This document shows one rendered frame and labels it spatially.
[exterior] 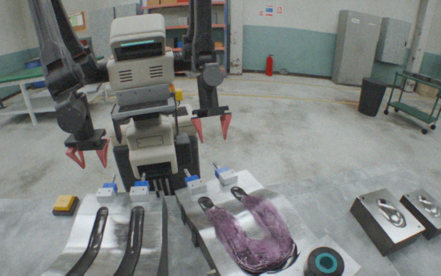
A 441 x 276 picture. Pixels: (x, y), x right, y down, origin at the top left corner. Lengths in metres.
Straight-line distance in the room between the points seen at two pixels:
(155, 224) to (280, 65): 5.64
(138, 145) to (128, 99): 0.23
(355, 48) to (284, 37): 1.85
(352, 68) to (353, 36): 0.82
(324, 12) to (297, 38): 1.05
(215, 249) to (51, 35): 0.61
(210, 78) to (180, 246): 0.46
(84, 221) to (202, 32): 0.63
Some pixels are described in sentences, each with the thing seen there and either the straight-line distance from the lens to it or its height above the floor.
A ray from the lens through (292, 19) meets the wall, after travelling 5.95.
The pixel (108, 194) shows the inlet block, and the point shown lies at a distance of 0.67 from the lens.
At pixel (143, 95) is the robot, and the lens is 0.90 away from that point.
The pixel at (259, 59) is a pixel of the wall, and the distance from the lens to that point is 5.87.
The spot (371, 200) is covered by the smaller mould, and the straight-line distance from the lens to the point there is 0.79.
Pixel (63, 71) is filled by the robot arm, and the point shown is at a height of 1.27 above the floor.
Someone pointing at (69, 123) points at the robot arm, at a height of 1.18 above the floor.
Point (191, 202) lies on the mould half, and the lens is 0.67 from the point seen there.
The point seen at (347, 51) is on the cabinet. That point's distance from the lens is 6.00.
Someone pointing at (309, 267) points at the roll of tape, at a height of 0.94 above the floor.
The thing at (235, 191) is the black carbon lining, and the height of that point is 0.85.
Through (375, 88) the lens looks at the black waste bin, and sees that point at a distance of 4.17.
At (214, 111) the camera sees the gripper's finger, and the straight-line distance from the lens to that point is 0.65.
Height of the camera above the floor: 1.34
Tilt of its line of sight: 30 degrees down
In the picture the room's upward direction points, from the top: straight up
